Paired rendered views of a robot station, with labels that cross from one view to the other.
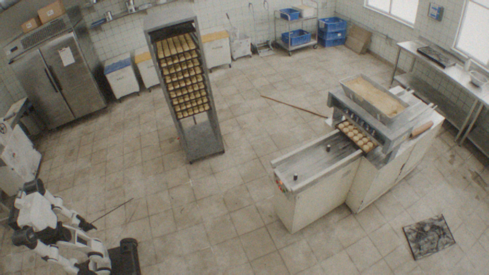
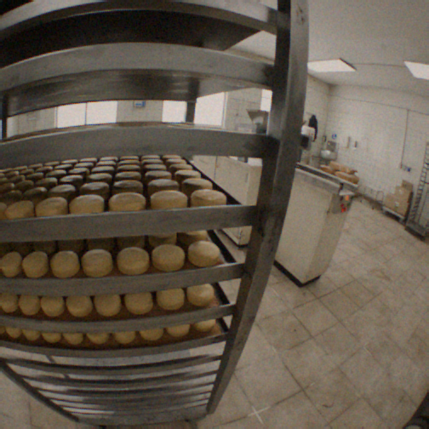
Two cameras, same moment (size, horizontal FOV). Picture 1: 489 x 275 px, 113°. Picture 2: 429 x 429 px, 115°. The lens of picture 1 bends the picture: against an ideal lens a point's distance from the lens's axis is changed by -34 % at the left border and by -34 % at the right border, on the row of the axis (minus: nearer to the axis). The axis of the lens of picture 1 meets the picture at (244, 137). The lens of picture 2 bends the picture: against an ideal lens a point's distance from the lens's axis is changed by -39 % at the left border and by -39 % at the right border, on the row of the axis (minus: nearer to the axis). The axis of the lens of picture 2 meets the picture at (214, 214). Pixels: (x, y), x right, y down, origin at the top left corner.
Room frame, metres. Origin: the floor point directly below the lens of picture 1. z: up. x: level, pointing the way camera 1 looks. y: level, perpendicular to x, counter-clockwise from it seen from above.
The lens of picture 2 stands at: (2.16, 0.97, 1.16)
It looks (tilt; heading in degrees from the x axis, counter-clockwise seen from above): 24 degrees down; 262
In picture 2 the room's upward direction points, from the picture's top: 6 degrees clockwise
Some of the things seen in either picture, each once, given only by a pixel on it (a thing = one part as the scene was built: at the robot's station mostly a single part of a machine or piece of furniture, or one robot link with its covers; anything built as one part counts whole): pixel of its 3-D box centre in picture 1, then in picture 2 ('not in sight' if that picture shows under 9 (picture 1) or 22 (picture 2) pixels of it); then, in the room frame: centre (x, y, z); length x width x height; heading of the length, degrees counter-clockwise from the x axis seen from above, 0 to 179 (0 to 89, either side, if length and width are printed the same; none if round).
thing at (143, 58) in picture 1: (153, 67); not in sight; (4.41, 1.61, 0.38); 0.64 x 0.54 x 0.77; 16
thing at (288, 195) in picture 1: (282, 184); (343, 203); (1.08, -0.25, 0.77); 0.24 x 0.04 x 0.14; 21
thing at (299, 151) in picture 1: (359, 120); (253, 156); (1.57, -1.11, 0.87); 2.01 x 0.03 x 0.07; 111
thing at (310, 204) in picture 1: (314, 186); (300, 221); (1.21, -0.58, 0.45); 0.70 x 0.34 x 0.90; 111
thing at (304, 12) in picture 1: (302, 10); not in sight; (5.22, -1.62, 0.89); 0.44 x 0.36 x 0.20; 24
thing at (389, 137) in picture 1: (366, 122); (273, 145); (1.39, -1.06, 1.01); 0.72 x 0.33 x 0.34; 21
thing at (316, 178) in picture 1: (381, 138); (275, 157); (1.30, -1.21, 0.87); 2.01 x 0.03 x 0.07; 111
